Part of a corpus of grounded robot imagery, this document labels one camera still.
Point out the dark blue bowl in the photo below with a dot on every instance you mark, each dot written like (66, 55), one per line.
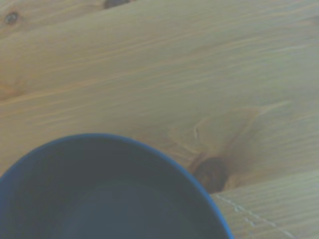
(104, 189)

